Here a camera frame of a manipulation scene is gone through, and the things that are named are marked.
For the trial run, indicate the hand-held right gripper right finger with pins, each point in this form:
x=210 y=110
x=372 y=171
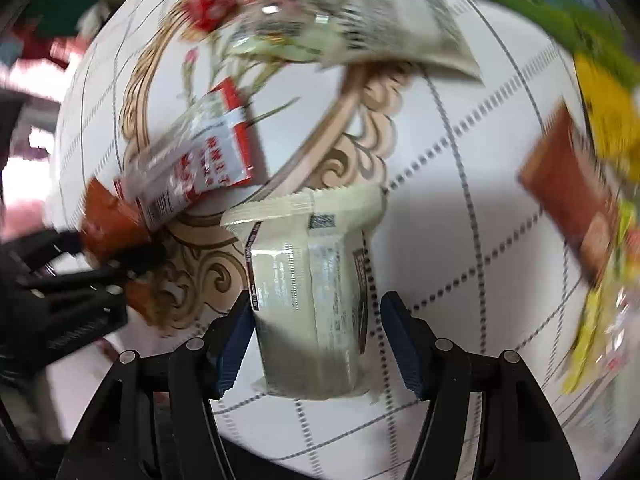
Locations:
x=405 y=350

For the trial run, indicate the dark green garment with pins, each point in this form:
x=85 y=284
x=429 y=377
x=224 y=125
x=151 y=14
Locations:
x=55 y=5

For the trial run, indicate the red and white snack packet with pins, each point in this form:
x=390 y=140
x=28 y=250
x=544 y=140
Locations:
x=210 y=155

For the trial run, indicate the cream snack packet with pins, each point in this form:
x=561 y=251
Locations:
x=310 y=285

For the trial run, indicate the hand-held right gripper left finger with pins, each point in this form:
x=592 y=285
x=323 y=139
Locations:
x=234 y=347

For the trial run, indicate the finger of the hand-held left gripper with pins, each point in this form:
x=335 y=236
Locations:
x=47 y=246
x=142 y=258

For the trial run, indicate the orange snack packet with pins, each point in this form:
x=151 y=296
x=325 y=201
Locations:
x=107 y=220

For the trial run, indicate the yellow green snack packet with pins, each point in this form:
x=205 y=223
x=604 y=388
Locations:
x=595 y=330

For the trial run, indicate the white and grey snack packet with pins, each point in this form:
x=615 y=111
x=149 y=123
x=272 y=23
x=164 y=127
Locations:
x=360 y=20

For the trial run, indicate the brown snack packet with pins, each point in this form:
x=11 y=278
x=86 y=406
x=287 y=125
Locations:
x=570 y=190

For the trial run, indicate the green edge strip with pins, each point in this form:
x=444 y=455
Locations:
x=575 y=15

